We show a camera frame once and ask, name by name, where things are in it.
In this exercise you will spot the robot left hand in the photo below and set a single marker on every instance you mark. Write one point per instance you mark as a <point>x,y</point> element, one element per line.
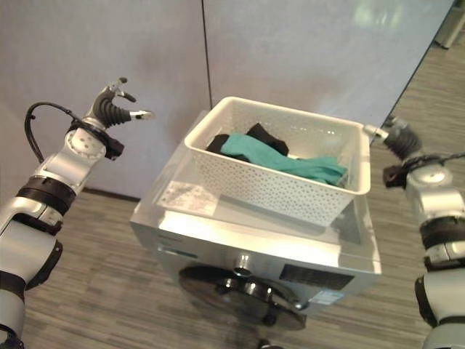
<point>109,111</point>

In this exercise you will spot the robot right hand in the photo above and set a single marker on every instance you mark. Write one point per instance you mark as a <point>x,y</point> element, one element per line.
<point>401,140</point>

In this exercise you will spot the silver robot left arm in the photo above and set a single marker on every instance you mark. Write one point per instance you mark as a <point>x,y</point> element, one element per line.
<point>40,203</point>

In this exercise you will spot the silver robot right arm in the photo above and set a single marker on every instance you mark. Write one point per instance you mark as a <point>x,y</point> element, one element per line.
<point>434,225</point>

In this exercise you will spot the white perforated laundry basket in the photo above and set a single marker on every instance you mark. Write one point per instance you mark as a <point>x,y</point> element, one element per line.
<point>279,160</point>

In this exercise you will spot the black washer display panel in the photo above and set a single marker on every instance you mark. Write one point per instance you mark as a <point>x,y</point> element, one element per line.
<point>315,278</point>

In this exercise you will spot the washer control knob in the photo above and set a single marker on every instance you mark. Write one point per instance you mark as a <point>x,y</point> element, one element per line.
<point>241,263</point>

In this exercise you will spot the round dark washer door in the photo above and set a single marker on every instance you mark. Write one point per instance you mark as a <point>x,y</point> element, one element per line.
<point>239,294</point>

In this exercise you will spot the teal green garment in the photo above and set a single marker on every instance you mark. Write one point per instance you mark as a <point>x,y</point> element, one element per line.
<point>290,160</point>

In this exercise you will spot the white label sticker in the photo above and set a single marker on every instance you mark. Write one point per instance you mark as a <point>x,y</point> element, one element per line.
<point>190,198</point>

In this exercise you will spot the black garment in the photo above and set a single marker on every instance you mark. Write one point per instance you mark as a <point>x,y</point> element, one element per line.
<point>269,140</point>

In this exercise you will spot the silver front-load washing machine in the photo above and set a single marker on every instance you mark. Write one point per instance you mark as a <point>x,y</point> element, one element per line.
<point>254,251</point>

